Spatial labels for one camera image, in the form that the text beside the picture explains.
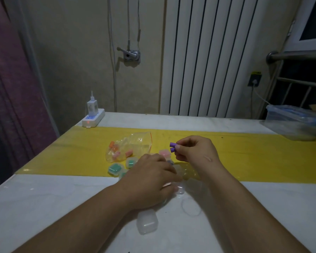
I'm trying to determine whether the clear plastic case lid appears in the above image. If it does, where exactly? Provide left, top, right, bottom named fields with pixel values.
left=180, top=197, right=201, bottom=217

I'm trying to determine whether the purple curtain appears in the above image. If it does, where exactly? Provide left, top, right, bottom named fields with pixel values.
left=0, top=0, right=60, bottom=193

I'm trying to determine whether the white charger plug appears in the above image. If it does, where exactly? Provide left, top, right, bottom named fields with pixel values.
left=87, top=91, right=98, bottom=118

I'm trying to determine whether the clear plastic zip bag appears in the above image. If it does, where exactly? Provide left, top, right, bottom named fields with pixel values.
left=105, top=132, right=153, bottom=164

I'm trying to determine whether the small clear plastic case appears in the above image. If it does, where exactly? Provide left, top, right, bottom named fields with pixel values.
left=174, top=181, right=186, bottom=195

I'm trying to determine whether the white panel radiator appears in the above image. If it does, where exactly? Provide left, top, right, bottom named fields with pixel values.
left=159, top=0, right=304, bottom=119

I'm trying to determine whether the person's right hand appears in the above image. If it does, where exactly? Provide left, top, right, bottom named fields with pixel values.
left=174, top=136, right=223, bottom=177

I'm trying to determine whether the pile of orange pink earplugs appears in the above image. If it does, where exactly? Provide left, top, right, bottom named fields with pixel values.
left=108, top=141, right=133, bottom=159

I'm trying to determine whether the person's left forearm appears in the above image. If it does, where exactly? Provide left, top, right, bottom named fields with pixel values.
left=12, top=185, right=137, bottom=253

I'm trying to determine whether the thin dark hanging cable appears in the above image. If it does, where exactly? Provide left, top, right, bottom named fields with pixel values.
left=136, top=0, right=142, bottom=50

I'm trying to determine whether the white power strip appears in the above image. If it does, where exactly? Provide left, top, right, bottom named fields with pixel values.
left=81, top=108, right=106, bottom=128

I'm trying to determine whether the yellow table runner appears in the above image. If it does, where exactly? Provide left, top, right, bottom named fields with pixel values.
left=14, top=126, right=316, bottom=185

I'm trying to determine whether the metal wall valve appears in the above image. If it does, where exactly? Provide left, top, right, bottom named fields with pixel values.
left=117, top=47, right=141, bottom=62

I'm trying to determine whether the white socket cable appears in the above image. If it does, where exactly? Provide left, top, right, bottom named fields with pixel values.
left=252, top=86, right=270, bottom=106

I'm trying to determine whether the white hanging cable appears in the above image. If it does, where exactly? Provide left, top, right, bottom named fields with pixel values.
left=107, top=0, right=118, bottom=112

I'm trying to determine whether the crumpled clear plastic bag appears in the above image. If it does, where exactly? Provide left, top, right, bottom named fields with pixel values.
left=174, top=163, right=202, bottom=183

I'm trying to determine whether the person's left hand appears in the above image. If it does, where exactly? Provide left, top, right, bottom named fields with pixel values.
left=118, top=153, right=183, bottom=212

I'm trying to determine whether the round metal rail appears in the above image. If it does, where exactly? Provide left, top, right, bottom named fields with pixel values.
left=266, top=50, right=316, bottom=63

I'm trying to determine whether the thin metal pipe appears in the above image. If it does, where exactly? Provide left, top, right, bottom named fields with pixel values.
left=126, top=0, right=131, bottom=49

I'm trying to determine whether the metal bar frame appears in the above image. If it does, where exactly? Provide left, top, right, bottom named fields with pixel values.
left=267, top=62, right=316, bottom=109

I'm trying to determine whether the clear storage box blue lid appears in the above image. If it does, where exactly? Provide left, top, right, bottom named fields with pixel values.
left=260, top=104, right=316, bottom=141

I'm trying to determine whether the empty clear plastic case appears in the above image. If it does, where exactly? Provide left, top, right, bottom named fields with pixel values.
left=136, top=209, right=159, bottom=235

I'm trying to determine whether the person's right forearm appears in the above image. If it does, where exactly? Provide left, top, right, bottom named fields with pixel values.
left=200, top=166, right=313, bottom=253

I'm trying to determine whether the wall socket with plug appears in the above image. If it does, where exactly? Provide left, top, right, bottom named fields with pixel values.
left=248, top=71, right=263, bottom=87

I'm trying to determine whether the clear case with teal earplugs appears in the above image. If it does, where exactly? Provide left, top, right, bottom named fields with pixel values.
left=108, top=162, right=122, bottom=175
left=125, top=156, right=138, bottom=169

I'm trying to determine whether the white window frame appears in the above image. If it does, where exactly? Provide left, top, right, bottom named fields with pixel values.
left=284, top=0, right=316, bottom=52

